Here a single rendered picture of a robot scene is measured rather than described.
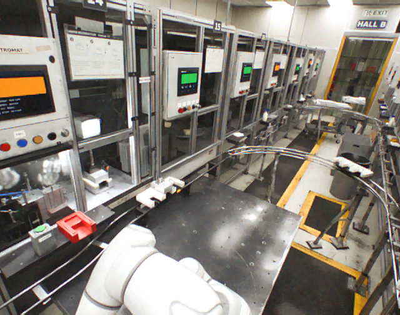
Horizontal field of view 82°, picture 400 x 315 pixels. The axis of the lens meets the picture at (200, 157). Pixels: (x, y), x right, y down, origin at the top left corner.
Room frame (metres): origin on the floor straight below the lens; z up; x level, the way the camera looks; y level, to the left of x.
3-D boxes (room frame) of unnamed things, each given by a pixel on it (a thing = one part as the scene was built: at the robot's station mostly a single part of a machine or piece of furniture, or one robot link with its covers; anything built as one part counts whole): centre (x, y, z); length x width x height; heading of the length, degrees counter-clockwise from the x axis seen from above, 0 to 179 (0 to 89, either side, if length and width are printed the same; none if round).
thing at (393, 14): (7.81, -4.59, 2.96); 1.23 x 0.08 x 0.68; 58
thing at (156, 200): (1.42, 0.26, 0.84); 0.36 x 0.14 x 0.10; 148
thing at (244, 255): (1.15, -0.03, 0.66); 1.50 x 1.06 x 0.04; 148
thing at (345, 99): (6.48, -4.07, 0.48); 0.84 x 0.58 x 0.97; 156
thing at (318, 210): (2.44, -1.68, 0.01); 1.00 x 0.55 x 0.01; 148
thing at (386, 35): (7.77, -4.65, 1.31); 1.36 x 0.10 x 2.62; 58
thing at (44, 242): (0.79, 0.71, 0.97); 0.08 x 0.08 x 0.12; 58
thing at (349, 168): (2.14, -1.55, 0.84); 0.37 x 0.14 x 0.10; 26
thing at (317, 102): (5.62, -3.04, 0.48); 0.88 x 0.56 x 0.96; 76
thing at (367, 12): (7.76, -4.57, 3.10); 0.60 x 0.04 x 0.20; 58
